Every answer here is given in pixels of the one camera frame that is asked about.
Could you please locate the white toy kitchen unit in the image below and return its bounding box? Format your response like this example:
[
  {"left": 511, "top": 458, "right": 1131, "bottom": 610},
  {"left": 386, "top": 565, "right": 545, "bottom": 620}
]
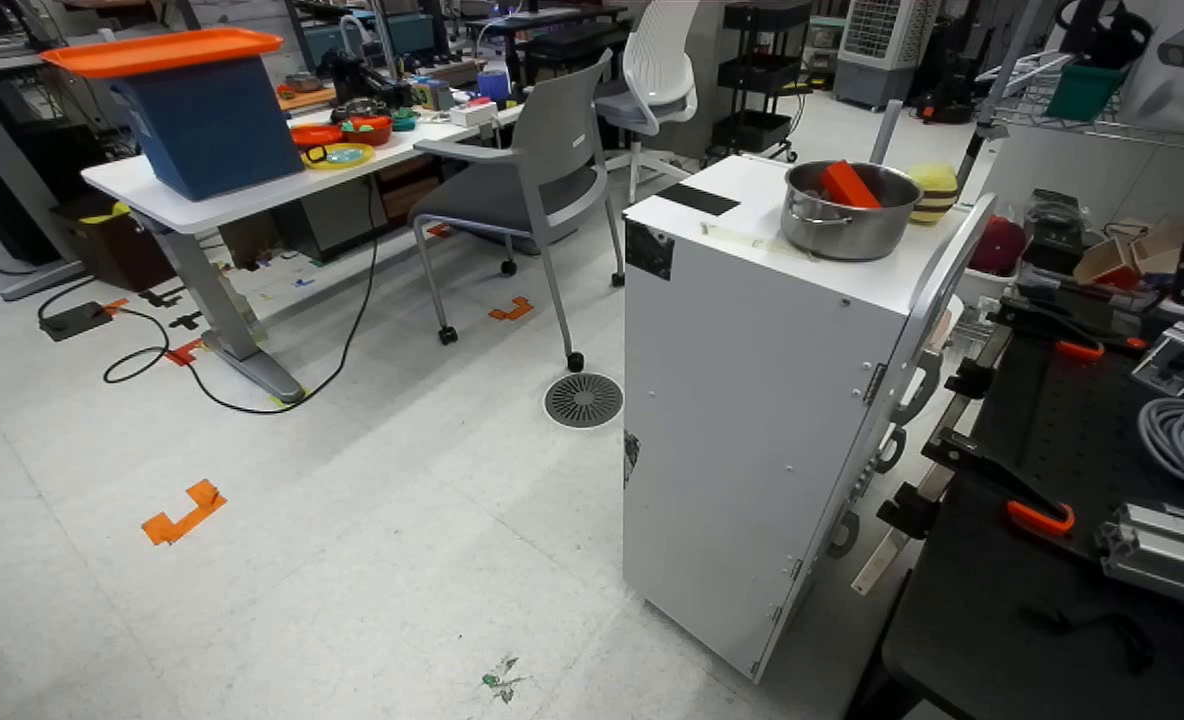
[{"left": 617, "top": 147, "right": 1023, "bottom": 686}]

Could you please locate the silver metal pot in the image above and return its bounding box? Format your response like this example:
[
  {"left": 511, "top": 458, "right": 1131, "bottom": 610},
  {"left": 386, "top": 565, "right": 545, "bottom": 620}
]
[{"left": 774, "top": 156, "right": 928, "bottom": 268}]

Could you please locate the round grey floor cover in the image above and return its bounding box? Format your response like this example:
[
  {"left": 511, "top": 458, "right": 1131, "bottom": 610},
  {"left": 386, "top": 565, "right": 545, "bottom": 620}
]
[{"left": 539, "top": 367, "right": 628, "bottom": 430}]

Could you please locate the grey office chair with casters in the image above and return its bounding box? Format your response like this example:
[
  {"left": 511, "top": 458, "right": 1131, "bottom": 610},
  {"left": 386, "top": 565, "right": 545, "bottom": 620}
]
[{"left": 407, "top": 47, "right": 630, "bottom": 378}]

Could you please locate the black shelf cart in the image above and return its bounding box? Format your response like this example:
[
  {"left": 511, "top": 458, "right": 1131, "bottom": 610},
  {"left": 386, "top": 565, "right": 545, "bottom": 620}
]
[{"left": 703, "top": 0, "right": 810, "bottom": 165}]

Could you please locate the white office chair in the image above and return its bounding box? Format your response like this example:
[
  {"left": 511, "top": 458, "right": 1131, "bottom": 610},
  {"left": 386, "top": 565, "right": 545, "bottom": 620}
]
[{"left": 596, "top": 0, "right": 709, "bottom": 207}]

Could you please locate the orange block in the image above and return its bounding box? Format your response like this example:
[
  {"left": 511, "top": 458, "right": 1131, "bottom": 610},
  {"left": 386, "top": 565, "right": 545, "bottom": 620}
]
[{"left": 810, "top": 160, "right": 886, "bottom": 217}]

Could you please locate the orange tray with items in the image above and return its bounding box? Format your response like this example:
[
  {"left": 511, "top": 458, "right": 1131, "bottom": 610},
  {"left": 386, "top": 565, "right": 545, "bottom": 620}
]
[{"left": 282, "top": 106, "right": 400, "bottom": 171}]

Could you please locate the white desk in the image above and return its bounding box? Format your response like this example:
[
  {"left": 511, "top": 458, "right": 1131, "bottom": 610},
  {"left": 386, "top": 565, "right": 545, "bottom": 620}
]
[{"left": 74, "top": 97, "right": 533, "bottom": 409}]

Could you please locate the white air cooler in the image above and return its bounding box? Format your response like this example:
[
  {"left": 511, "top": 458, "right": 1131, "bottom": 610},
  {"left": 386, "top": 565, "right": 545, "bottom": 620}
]
[{"left": 829, "top": 0, "right": 948, "bottom": 115}]

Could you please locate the blue storage bin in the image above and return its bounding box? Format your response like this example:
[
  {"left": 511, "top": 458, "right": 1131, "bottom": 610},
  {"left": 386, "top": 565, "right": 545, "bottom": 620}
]
[{"left": 107, "top": 52, "right": 309, "bottom": 204}]

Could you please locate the large orange floor marker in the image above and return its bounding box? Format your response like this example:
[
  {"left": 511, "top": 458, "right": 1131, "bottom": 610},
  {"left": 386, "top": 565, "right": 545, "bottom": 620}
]
[{"left": 137, "top": 477, "right": 233, "bottom": 553}]

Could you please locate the black power brick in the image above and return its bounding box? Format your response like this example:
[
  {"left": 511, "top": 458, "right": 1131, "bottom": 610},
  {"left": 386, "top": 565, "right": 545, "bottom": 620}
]
[{"left": 37, "top": 297, "right": 120, "bottom": 343}]

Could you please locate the orange bin lid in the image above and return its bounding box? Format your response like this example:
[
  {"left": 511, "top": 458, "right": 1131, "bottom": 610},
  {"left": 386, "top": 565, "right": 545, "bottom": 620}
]
[{"left": 39, "top": 23, "right": 287, "bottom": 82}]

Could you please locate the green box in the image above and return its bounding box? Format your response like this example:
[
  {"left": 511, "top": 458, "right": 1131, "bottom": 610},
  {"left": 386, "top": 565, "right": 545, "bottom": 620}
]
[{"left": 1045, "top": 56, "right": 1135, "bottom": 127}]

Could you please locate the black bag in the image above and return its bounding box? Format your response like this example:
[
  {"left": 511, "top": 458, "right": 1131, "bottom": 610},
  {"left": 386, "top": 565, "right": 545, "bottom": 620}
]
[{"left": 1053, "top": 0, "right": 1156, "bottom": 74}]

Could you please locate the black floor cable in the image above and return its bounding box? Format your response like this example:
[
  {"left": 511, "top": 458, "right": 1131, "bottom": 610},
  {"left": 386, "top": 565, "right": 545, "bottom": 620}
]
[{"left": 97, "top": 171, "right": 386, "bottom": 418}]

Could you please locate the black clamp with orange handle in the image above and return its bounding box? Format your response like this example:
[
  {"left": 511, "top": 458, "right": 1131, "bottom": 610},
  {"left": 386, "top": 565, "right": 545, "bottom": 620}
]
[
  {"left": 998, "top": 292, "right": 1113, "bottom": 367},
  {"left": 921, "top": 429, "right": 1081, "bottom": 542}
]

